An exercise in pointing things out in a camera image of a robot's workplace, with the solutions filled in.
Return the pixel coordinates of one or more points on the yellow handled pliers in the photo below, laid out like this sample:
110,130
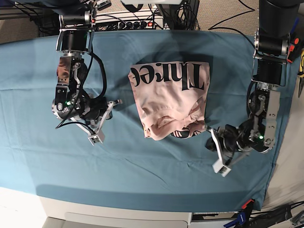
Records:
301,74

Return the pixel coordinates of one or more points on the pink T-shirt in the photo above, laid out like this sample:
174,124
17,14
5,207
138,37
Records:
171,97

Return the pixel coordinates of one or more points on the teal table cloth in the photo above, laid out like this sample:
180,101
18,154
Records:
129,171

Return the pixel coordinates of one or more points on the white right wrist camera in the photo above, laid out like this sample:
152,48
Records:
98,137

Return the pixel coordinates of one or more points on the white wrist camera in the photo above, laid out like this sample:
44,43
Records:
98,137
221,168

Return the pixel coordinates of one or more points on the red black clamp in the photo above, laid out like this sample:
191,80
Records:
248,202

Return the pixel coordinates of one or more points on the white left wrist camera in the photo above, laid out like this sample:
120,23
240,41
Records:
221,168

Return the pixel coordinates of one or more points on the white power strip red switch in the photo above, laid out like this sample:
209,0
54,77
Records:
112,23

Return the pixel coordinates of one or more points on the red clamp upper right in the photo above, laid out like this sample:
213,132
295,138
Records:
292,50

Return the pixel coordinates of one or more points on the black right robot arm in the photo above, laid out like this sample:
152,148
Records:
72,104

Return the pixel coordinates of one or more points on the blue spring clamp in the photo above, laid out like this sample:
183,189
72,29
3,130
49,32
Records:
241,220

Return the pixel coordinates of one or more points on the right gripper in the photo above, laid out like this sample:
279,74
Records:
97,109

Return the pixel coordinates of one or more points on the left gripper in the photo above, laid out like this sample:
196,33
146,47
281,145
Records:
228,142

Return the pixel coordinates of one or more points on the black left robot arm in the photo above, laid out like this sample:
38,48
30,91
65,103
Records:
272,47

